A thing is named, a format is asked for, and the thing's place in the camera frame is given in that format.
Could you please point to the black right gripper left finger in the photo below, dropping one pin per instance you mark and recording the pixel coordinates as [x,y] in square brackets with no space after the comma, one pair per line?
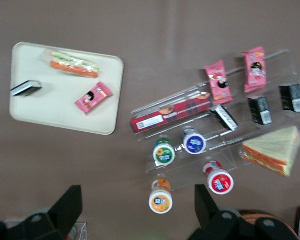
[65,207]

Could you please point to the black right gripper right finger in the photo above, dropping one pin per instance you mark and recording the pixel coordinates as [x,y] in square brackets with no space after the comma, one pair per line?
[207,212]

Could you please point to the triangle sandwich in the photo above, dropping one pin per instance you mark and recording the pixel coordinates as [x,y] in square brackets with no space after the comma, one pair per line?
[72,65]
[272,150]

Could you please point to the beige serving tray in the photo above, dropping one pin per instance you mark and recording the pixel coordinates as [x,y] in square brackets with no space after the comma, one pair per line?
[60,110]

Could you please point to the clear acrylic bottle rack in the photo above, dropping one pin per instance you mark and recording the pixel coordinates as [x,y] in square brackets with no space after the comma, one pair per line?
[81,230]

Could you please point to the red lid yogurt cup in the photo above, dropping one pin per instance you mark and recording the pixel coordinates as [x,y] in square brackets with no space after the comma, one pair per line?
[220,182]

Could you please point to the round wicker basket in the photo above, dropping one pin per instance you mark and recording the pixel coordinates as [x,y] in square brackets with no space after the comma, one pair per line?
[252,215]

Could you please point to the orange lid yogurt cup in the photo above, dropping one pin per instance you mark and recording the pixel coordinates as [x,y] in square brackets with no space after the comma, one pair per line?
[160,200]

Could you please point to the blue lid yogurt cup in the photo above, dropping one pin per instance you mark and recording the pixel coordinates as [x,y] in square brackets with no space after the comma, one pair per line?
[194,143]

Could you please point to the green lid yogurt cup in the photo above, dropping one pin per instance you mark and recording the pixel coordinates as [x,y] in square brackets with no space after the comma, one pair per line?
[164,153]

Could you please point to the clear acrylic tiered stand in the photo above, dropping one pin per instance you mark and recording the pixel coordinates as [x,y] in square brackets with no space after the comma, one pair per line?
[240,135]

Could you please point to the small black box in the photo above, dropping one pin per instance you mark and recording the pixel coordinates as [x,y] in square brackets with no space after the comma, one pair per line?
[291,97]
[225,118]
[26,88]
[260,110]

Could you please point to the red tartan cookie box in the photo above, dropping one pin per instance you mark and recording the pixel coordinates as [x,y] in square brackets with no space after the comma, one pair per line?
[170,115]

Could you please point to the pink snack packet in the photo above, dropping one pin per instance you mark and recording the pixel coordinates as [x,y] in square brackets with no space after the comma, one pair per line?
[218,82]
[255,70]
[93,98]

